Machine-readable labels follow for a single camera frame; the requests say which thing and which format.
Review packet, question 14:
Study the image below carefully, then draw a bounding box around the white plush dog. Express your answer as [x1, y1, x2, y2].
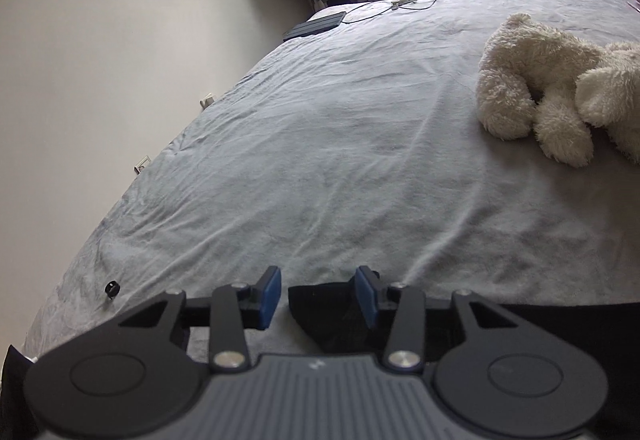
[475, 12, 640, 168]

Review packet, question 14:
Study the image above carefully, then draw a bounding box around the beige and black sweatshirt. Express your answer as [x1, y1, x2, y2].
[289, 281, 640, 440]

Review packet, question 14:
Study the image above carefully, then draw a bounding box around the thin dark cable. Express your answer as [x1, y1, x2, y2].
[345, 0, 443, 25]

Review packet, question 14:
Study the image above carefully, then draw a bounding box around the dark tablet case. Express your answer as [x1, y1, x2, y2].
[281, 10, 347, 43]

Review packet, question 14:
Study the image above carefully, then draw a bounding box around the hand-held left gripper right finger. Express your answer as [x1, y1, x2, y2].
[353, 265, 524, 373]

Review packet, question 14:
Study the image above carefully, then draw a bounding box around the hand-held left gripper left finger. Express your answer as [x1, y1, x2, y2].
[116, 265, 282, 373]

